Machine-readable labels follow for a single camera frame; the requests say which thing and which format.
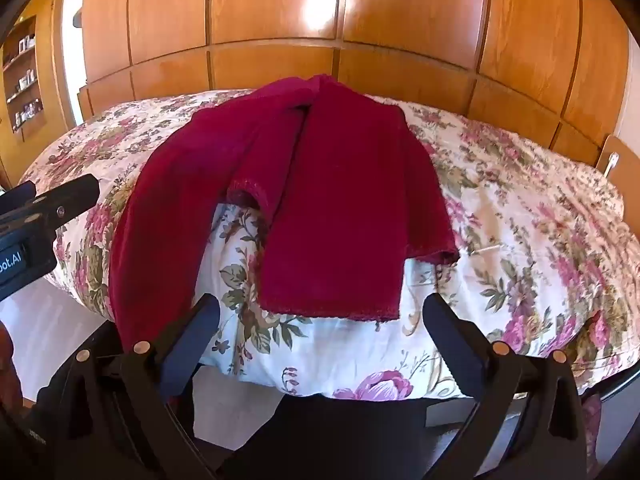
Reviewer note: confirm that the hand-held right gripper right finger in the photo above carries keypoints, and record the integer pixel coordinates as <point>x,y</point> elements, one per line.
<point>452,355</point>

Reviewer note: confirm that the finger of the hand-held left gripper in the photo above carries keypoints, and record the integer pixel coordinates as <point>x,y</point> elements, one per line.
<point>65,197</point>

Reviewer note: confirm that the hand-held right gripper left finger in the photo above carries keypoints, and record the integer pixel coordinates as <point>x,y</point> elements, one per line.
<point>184,360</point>

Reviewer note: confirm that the dark red knit garment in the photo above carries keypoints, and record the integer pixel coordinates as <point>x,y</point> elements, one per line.
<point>340,185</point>

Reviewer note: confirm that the white bed sheet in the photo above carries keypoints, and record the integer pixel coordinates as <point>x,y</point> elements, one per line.
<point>45,320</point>

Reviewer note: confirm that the row of small shelf bottles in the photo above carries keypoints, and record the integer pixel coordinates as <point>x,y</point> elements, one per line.
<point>25,80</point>

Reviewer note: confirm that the floral bedspread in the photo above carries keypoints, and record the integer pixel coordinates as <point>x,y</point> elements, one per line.
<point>525,240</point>

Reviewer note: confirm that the wooden wall shelf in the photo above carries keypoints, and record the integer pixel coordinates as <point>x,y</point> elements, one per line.
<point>22,75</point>

